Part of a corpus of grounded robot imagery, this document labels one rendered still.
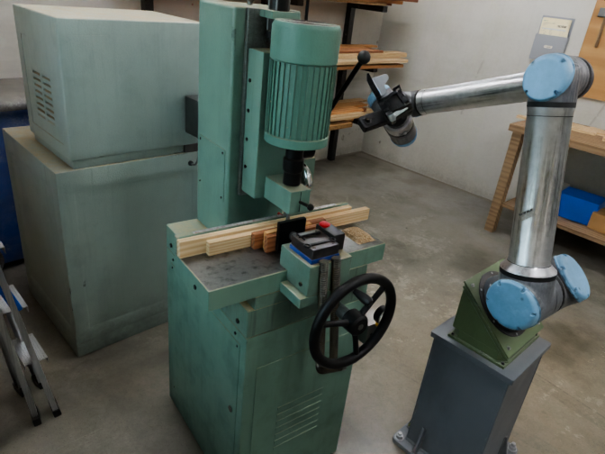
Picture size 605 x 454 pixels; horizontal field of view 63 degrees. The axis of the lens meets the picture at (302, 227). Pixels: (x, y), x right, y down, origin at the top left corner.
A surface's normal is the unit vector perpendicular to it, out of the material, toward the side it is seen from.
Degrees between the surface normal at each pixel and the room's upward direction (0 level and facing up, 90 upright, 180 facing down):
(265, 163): 90
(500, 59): 90
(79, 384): 0
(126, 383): 0
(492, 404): 90
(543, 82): 79
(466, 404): 90
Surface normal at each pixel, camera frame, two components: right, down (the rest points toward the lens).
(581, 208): -0.69, 0.26
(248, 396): 0.57, 0.41
